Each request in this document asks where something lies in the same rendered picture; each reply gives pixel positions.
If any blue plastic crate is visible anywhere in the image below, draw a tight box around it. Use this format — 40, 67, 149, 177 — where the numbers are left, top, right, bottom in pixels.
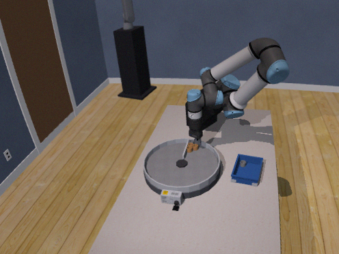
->
230, 154, 263, 186

